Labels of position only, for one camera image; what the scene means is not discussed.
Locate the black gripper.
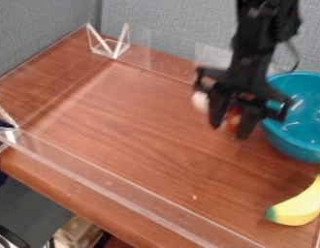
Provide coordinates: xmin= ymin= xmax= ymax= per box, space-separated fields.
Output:
xmin=193 ymin=55 xmax=293 ymax=140

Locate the brown white toy mushroom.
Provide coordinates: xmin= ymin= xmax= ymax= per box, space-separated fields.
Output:
xmin=191 ymin=91 xmax=242 ymax=136

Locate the blue plastic bowl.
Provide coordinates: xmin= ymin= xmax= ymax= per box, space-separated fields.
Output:
xmin=260 ymin=71 xmax=320 ymax=164

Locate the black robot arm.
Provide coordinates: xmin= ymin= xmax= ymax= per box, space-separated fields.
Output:
xmin=193 ymin=0 xmax=301 ymax=140

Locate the yellow toy banana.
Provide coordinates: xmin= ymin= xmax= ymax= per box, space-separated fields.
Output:
xmin=263 ymin=174 xmax=320 ymax=226

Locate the wooden crate below table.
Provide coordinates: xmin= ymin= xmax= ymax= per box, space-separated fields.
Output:
xmin=53 ymin=216 xmax=102 ymax=248

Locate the black white device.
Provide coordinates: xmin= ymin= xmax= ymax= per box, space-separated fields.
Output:
xmin=0 ymin=225 xmax=29 ymax=248

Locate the clear acrylic back wall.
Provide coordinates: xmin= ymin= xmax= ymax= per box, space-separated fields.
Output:
xmin=117 ymin=38 xmax=297 ymax=105

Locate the clear acrylic wall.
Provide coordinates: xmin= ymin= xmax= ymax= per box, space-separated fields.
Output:
xmin=117 ymin=38 xmax=297 ymax=105
xmin=0 ymin=129 xmax=260 ymax=248

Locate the clear acrylic corner bracket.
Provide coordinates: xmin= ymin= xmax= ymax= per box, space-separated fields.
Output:
xmin=85 ymin=23 xmax=131 ymax=60

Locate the clear acrylic front wall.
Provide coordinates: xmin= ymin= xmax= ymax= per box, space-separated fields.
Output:
xmin=0 ymin=129 xmax=260 ymax=248

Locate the clear acrylic left bracket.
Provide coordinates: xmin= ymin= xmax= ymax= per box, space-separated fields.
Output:
xmin=0 ymin=105 xmax=19 ymax=154

